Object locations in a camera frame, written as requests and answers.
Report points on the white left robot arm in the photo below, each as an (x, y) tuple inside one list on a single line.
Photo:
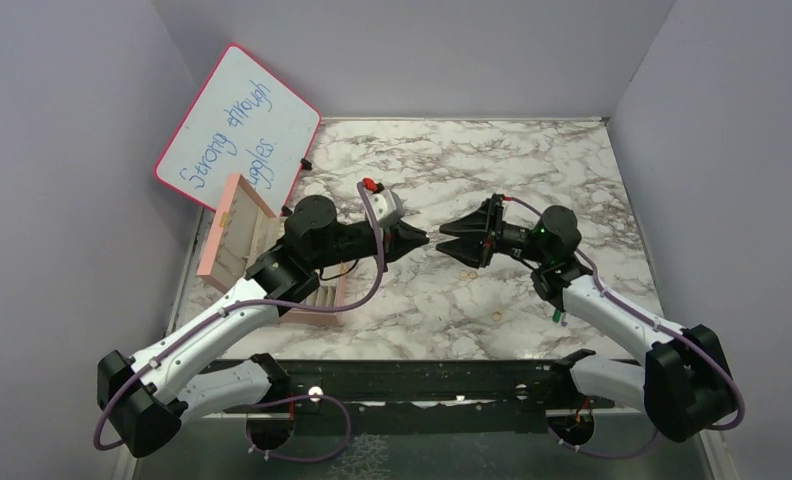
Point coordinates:
[(146, 398)]

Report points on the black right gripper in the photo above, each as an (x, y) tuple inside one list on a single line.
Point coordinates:
[(474, 227)]

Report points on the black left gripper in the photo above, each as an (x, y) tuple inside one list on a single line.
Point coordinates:
[(399, 239)]

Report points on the pink framed whiteboard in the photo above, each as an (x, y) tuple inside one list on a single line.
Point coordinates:
[(243, 121)]

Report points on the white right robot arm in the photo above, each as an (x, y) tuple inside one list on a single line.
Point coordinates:
[(680, 378)]

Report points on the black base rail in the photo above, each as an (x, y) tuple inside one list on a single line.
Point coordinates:
[(390, 397)]

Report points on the pink jewelry box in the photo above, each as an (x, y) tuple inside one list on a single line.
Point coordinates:
[(243, 228)]

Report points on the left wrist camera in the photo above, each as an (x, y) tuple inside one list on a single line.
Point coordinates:
[(384, 204)]

